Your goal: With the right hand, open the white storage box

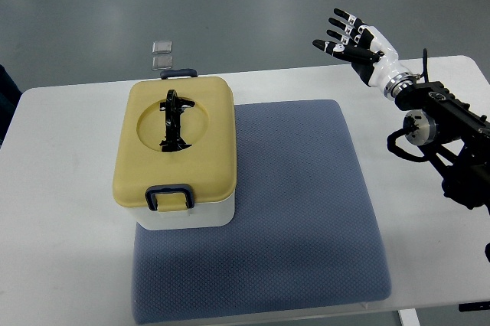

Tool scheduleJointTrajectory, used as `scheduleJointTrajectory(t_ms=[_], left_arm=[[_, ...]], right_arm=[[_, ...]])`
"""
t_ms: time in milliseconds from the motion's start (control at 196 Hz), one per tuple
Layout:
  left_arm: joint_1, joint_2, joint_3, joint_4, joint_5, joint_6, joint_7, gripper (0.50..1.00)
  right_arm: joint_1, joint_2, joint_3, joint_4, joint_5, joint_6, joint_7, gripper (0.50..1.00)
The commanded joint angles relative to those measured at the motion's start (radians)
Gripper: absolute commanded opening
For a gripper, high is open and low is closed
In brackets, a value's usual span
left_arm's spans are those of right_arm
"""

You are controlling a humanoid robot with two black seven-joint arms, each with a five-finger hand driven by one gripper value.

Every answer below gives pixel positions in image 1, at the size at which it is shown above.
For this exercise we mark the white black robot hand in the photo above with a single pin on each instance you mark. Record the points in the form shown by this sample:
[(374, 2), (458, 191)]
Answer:
[(372, 57)]

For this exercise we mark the yellow storage box lid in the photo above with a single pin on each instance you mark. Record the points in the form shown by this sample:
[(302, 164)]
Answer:
[(178, 145)]

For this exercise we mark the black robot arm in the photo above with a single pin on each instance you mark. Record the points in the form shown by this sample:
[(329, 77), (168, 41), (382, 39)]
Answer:
[(441, 129)]

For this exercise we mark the white storage box base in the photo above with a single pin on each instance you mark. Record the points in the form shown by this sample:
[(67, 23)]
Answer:
[(211, 214)]

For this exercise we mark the blue-grey foam cushion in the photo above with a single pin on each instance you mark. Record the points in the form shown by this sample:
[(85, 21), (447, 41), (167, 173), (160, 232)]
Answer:
[(304, 233)]

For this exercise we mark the dark object at left edge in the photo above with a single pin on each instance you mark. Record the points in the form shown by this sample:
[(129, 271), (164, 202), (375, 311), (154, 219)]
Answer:
[(10, 96)]

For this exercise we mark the black bracket under table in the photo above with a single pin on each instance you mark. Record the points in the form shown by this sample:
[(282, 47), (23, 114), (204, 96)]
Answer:
[(474, 306)]

